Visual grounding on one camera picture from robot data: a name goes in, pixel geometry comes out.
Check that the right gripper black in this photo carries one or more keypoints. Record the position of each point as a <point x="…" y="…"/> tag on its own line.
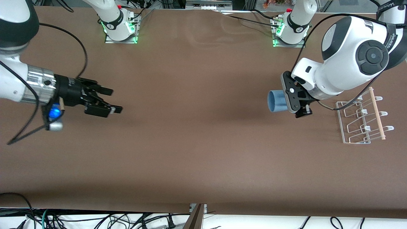
<point x="69" y="90"/>

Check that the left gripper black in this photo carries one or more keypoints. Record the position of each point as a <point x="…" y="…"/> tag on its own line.
<point x="306" y="109"/>

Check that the blue cup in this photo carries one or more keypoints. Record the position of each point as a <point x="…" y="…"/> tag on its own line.
<point x="276" y="101"/>

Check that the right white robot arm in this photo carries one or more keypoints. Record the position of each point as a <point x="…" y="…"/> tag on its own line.
<point x="12" y="79"/>

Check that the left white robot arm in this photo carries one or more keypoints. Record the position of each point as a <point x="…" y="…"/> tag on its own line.
<point x="343" y="63"/>

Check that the brown table support board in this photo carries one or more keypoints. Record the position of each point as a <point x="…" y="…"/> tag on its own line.
<point x="194" y="219"/>

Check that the aluminium frame with connectors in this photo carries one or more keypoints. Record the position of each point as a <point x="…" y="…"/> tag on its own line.
<point x="208" y="4"/>

